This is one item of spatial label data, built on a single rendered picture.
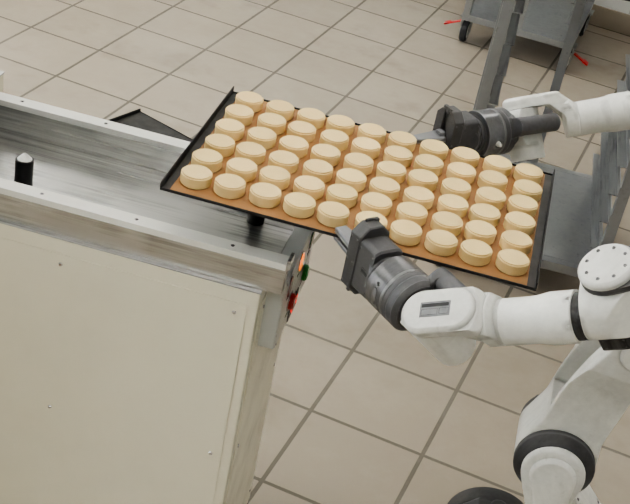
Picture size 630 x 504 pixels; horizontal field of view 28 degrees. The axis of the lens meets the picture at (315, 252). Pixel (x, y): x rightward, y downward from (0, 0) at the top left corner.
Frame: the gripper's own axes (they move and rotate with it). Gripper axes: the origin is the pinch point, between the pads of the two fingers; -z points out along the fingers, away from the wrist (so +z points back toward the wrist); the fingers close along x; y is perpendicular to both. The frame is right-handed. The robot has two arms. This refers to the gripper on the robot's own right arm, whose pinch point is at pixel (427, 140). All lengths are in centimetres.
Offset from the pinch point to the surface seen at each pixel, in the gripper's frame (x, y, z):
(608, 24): -97, -228, 300
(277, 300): -19.6, 12.1, -34.9
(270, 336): -27.1, 12.1, -35.0
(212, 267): -14.0, 7.1, -45.5
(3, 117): -13, -49, -61
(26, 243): -19, -15, -69
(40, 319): -33, -12, -66
